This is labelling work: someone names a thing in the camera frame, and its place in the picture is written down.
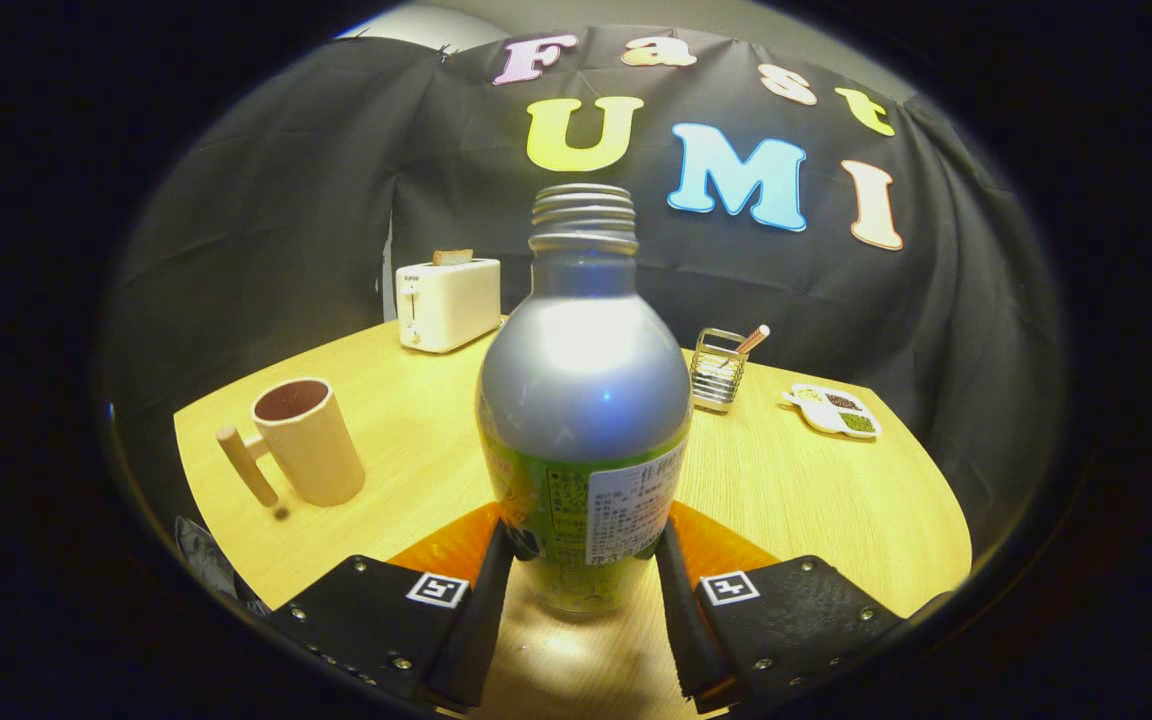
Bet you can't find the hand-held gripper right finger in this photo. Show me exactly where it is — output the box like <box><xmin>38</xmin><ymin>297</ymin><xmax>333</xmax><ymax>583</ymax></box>
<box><xmin>654</xmin><ymin>500</ymin><xmax>907</xmax><ymax>716</ymax></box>

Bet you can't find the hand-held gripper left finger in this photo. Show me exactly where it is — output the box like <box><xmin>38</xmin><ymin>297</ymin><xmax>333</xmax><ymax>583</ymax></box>
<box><xmin>271</xmin><ymin>502</ymin><xmax>517</xmax><ymax>711</ymax></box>

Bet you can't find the beige cup with wooden handle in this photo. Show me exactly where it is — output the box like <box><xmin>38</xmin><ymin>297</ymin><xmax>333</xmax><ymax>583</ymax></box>
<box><xmin>216</xmin><ymin>377</ymin><xmax>367</xmax><ymax>509</ymax></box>

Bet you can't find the silver bottle with green label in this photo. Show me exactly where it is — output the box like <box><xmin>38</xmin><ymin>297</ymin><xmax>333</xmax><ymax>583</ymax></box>
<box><xmin>476</xmin><ymin>183</ymin><xmax>694</xmax><ymax>616</ymax></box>

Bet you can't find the wooden table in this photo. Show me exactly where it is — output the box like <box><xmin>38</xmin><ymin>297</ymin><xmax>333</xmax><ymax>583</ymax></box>
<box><xmin>173</xmin><ymin>318</ymin><xmax>973</xmax><ymax>720</ymax></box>

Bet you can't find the white divided condiment dish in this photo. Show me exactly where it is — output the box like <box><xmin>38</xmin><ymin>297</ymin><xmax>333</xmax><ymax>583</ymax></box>
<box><xmin>782</xmin><ymin>384</ymin><xmax>882</xmax><ymax>440</ymax></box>

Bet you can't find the dark cloth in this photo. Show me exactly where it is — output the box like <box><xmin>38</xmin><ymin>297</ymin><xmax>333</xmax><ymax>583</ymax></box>
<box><xmin>174</xmin><ymin>515</ymin><xmax>272</xmax><ymax>619</ymax></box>

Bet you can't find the cream toaster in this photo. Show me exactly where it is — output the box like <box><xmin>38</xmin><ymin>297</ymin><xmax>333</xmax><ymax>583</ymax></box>
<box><xmin>395</xmin><ymin>258</ymin><xmax>503</xmax><ymax>354</ymax></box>

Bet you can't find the black backdrop cloth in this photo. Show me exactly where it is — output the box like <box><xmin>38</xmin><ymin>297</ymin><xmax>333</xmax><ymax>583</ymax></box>
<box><xmin>101</xmin><ymin>25</ymin><xmax>1067</xmax><ymax>561</ymax></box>

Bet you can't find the wire basket holder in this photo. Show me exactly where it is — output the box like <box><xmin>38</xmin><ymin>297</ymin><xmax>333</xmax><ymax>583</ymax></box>
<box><xmin>689</xmin><ymin>327</ymin><xmax>749</xmax><ymax>414</ymax></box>

